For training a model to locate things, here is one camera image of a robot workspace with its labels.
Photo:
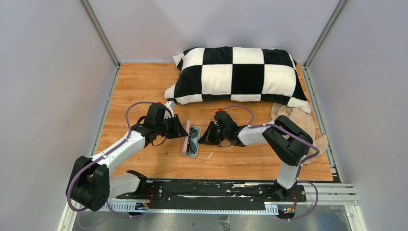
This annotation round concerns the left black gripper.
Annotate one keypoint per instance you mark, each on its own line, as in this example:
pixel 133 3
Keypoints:
pixel 179 130

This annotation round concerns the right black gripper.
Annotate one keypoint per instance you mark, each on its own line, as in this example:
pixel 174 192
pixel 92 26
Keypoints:
pixel 208 137

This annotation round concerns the dark aviator sunglasses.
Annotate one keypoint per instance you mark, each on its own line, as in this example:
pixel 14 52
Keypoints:
pixel 192 141

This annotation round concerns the pink glasses case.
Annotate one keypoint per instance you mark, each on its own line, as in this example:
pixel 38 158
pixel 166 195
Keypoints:
pixel 184 141

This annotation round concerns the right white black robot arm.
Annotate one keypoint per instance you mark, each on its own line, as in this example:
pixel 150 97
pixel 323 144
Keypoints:
pixel 287 140

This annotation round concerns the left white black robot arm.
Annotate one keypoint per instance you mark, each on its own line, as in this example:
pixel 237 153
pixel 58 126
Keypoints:
pixel 92 184

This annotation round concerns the black white checkered pillow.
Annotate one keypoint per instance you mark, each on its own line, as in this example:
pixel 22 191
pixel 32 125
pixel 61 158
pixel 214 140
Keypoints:
pixel 237 74

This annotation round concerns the beige crumpled cloth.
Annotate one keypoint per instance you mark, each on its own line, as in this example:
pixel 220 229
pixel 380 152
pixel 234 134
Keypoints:
pixel 304 120

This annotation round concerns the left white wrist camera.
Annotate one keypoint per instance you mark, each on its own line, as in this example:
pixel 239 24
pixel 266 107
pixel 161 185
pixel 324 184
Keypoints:
pixel 165 110

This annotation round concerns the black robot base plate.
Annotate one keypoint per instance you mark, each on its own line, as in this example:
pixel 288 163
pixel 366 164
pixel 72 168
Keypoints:
pixel 212 195

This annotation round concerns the slotted aluminium rail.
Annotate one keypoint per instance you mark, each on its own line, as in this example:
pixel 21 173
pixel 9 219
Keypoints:
pixel 316 194

